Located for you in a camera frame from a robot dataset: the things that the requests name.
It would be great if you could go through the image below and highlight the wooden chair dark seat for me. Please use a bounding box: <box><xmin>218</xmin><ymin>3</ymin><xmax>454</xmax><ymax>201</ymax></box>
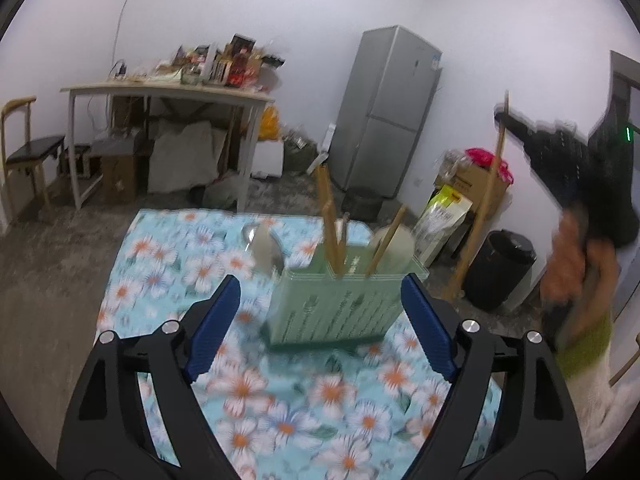
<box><xmin>0</xmin><ymin>96</ymin><xmax>67</xmax><ymax>221</ymax></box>

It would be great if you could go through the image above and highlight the clear plastic bag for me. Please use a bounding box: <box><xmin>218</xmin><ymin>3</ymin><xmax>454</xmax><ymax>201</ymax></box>
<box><xmin>434</xmin><ymin>150</ymin><xmax>473</xmax><ymax>181</ymax></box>

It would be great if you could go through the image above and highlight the person's right hand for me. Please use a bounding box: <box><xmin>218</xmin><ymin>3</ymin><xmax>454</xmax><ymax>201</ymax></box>
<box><xmin>541</xmin><ymin>209</ymin><xmax>621</xmax><ymax>342</ymax></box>

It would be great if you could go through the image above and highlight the grey desk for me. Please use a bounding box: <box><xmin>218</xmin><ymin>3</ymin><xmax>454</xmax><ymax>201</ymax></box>
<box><xmin>60</xmin><ymin>80</ymin><xmax>276</xmax><ymax>213</ymax></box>

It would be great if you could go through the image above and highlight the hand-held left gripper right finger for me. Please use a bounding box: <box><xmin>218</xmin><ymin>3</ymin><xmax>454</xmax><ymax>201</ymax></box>
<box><xmin>401</xmin><ymin>273</ymin><xmax>587</xmax><ymax>480</ymax></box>

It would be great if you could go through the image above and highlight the grey sack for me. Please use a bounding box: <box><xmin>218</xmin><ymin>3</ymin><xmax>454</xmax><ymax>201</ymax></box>
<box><xmin>147</xmin><ymin>120</ymin><xmax>228</xmax><ymax>195</ymax></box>

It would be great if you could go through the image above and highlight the white wall cable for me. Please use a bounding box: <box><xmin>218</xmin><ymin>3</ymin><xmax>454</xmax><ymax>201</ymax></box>
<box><xmin>111</xmin><ymin>0</ymin><xmax>143</xmax><ymax>68</ymax></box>

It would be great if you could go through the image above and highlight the white plastic rice spoon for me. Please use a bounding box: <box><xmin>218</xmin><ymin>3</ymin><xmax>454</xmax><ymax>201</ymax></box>
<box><xmin>250</xmin><ymin>220</ymin><xmax>286</xmax><ymax>281</ymax></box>

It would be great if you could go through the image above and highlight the dark clutter pile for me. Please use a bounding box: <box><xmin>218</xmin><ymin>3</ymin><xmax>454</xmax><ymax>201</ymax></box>
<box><xmin>282</xmin><ymin>127</ymin><xmax>321</xmax><ymax>173</ymax></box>

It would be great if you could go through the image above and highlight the grey refrigerator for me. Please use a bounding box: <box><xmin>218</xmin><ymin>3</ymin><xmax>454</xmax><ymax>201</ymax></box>
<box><xmin>327</xmin><ymin>25</ymin><xmax>443</xmax><ymax>200</ymax></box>

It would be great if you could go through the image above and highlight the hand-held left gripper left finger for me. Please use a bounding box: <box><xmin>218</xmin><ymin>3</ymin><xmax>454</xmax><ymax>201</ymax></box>
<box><xmin>56</xmin><ymin>274</ymin><xmax>242</xmax><ymax>480</ymax></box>

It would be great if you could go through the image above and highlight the pink plastic bag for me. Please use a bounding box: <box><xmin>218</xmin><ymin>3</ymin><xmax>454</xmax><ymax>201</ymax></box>
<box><xmin>465</xmin><ymin>147</ymin><xmax>515</xmax><ymax>186</ymax></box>

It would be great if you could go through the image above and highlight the black trash bin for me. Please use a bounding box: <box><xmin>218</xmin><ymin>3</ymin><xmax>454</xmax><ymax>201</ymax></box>
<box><xmin>461</xmin><ymin>230</ymin><xmax>538</xmax><ymax>312</ymax></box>

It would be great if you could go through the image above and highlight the green perforated utensil holder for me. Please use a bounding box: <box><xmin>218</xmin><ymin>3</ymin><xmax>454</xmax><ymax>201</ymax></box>
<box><xmin>260</xmin><ymin>242</ymin><xmax>430</xmax><ymax>356</ymax></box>

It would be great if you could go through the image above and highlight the red bottle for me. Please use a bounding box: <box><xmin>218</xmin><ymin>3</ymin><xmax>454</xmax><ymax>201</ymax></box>
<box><xmin>227</xmin><ymin>42</ymin><xmax>251</xmax><ymax>87</ymax></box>

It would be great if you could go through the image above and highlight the beige plastic ladle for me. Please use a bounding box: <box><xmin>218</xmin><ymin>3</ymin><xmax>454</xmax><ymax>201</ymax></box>
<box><xmin>369</xmin><ymin>225</ymin><xmax>417</xmax><ymax>273</ymax></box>

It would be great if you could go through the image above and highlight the white low cabinet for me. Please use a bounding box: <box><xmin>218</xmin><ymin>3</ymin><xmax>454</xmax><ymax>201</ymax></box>
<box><xmin>251</xmin><ymin>141</ymin><xmax>286</xmax><ymax>180</ymax></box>

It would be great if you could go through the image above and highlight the pile of desk clutter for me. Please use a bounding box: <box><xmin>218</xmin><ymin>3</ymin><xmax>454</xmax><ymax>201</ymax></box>
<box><xmin>107</xmin><ymin>32</ymin><xmax>288</xmax><ymax>92</ymax></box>

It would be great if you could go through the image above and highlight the yellow plastic bag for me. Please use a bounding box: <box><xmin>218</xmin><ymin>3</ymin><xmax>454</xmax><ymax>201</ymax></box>
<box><xmin>259</xmin><ymin>105</ymin><xmax>281</xmax><ymax>142</ymax></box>

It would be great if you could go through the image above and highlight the floral blue tablecloth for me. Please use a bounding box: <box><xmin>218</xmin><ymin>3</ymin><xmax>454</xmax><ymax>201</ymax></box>
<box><xmin>95</xmin><ymin>209</ymin><xmax>503</xmax><ymax>480</ymax></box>

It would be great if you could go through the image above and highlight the small cardboard box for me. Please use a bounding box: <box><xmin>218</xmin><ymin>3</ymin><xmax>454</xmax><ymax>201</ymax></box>
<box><xmin>97</xmin><ymin>132</ymin><xmax>143</xmax><ymax>206</ymax></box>

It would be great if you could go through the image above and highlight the metal spoon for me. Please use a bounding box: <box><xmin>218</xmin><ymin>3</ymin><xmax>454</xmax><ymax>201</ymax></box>
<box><xmin>241</xmin><ymin>222</ymin><xmax>261</xmax><ymax>256</ymax></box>

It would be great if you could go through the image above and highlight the yellow white rice bag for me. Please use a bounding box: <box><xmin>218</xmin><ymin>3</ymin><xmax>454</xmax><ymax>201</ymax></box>
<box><xmin>410</xmin><ymin>184</ymin><xmax>473</xmax><ymax>268</ymax></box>

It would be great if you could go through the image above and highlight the large cardboard box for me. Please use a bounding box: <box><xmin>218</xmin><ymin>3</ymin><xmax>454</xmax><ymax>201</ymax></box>
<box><xmin>435</xmin><ymin>162</ymin><xmax>511</xmax><ymax>218</ymax></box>

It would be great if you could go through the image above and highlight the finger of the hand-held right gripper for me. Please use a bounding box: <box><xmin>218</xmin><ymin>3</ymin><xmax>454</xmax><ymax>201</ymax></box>
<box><xmin>493</xmin><ymin>102</ymin><xmax>539</xmax><ymax>147</ymax></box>

